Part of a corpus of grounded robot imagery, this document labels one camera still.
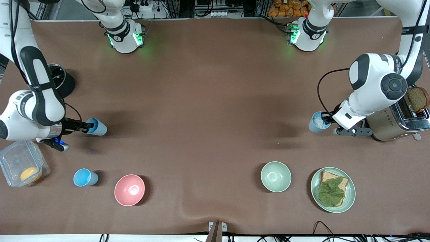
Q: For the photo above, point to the bag of orange buns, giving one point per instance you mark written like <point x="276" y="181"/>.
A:
<point x="289" y="8"/>

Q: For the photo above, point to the clear plastic container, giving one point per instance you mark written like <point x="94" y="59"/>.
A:
<point x="16" y="158"/>

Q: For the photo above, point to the pale green bowl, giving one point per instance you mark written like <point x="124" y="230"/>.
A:
<point x="276" y="176"/>

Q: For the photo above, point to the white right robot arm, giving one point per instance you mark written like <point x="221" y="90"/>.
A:
<point x="37" y="84"/>

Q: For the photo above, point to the blue cup with white filling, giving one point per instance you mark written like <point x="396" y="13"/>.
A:
<point x="315" y="129"/>

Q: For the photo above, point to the pale green plate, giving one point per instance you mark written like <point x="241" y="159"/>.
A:
<point x="351" y="195"/>

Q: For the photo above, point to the pink bowl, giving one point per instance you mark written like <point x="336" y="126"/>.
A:
<point x="129" y="190"/>

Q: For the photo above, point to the beige and chrome toaster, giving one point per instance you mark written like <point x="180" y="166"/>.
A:
<point x="386" y="126"/>

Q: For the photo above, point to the white crumpled filling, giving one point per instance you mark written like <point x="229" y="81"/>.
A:
<point x="318" y="121"/>

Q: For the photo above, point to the orange fruit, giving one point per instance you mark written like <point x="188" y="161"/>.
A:
<point x="30" y="174"/>

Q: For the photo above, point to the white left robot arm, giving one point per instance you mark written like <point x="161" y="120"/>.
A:
<point x="376" y="80"/>

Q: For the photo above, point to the brown bread slice in toaster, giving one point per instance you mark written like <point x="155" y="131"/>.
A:
<point x="416" y="99"/>

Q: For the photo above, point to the toast slice on plate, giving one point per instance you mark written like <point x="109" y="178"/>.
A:
<point x="327" y="175"/>

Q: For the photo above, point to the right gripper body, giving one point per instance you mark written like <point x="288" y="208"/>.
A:
<point x="69" y="125"/>

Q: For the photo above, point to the green lettuce leaf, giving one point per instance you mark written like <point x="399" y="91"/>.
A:
<point x="331" y="193"/>

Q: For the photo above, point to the metal table edge bracket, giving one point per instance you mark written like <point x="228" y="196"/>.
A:
<point x="216" y="230"/>

